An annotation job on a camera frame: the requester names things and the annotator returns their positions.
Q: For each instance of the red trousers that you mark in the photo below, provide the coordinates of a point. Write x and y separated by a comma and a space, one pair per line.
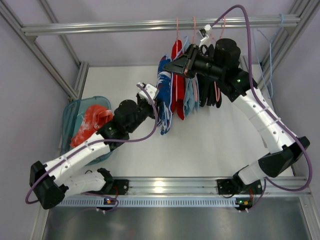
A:
178, 100

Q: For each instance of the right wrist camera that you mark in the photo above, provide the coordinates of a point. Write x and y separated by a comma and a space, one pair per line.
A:
206, 35

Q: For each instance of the right aluminium frame strut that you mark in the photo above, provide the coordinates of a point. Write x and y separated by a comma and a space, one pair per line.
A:
291, 81

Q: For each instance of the left aluminium frame strut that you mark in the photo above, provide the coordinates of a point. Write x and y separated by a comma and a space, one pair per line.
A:
73, 93

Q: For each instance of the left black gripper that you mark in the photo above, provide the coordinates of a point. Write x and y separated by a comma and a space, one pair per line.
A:
151, 106

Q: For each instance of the empty blue hanger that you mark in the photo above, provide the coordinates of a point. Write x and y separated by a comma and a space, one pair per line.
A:
268, 84

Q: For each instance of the aluminium frame strut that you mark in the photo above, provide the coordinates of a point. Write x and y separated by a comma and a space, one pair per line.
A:
73, 93
291, 81

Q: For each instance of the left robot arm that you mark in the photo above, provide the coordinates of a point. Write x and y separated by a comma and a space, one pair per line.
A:
55, 180

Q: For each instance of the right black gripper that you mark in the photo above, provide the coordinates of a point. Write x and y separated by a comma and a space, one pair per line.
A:
190, 62

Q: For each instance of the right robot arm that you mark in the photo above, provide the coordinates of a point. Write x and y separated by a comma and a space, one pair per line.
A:
222, 66

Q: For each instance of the blue patterned trousers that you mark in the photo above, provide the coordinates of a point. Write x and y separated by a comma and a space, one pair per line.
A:
164, 96

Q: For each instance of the slotted cable duct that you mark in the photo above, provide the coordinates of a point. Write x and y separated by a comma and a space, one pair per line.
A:
107, 202

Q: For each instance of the aluminium hanging rail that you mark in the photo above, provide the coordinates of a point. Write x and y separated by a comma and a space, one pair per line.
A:
55, 29

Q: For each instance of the black trousers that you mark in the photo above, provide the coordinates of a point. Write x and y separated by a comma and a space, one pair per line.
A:
206, 89

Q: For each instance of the red white garment in basket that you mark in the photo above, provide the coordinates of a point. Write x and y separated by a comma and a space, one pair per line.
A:
94, 118

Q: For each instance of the teal plastic basket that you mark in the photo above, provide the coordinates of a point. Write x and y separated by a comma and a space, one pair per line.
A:
73, 116

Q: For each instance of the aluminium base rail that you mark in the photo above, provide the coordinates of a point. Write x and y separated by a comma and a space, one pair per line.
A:
194, 187

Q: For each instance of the light blue trousers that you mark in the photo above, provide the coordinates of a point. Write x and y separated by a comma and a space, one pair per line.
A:
191, 100

